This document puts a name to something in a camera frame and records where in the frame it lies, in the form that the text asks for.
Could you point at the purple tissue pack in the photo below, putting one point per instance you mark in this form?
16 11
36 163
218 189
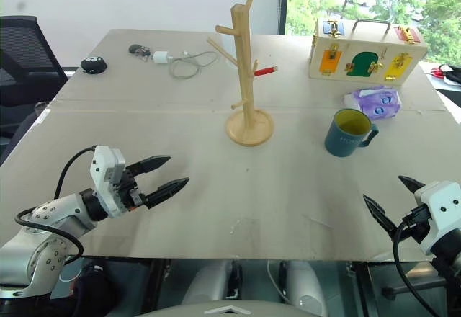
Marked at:
374 102

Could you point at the silver rounded robot leg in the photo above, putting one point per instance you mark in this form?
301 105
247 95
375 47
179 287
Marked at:
306 284
207 281

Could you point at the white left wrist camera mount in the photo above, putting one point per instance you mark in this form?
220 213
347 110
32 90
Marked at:
104 165

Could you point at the wooden lock box with latches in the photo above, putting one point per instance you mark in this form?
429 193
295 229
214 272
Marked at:
363 48

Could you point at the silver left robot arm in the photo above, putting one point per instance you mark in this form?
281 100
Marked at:
43 223

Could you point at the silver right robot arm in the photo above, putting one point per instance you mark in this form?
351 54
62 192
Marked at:
448 255

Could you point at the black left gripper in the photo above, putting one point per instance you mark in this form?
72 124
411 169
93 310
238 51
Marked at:
127 192

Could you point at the black office chair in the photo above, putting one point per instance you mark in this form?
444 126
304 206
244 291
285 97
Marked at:
25 61

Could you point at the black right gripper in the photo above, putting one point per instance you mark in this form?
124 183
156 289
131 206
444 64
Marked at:
417 223

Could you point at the dark window frame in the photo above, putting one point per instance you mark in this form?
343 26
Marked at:
284 3

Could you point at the white charger adapter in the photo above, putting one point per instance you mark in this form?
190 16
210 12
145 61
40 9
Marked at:
160 57

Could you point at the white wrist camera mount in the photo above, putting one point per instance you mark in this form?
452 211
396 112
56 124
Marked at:
441 201
104 165

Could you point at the wooden mug tree stand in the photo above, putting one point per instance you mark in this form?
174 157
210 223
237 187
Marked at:
245 79

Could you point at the black round object white dots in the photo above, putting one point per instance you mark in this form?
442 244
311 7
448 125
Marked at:
93 65

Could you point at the grey robot torso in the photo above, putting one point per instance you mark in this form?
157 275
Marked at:
230 308

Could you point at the teal mug with yellow inside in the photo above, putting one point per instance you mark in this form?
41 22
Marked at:
345 137

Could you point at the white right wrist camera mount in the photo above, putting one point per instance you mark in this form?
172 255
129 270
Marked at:
441 201

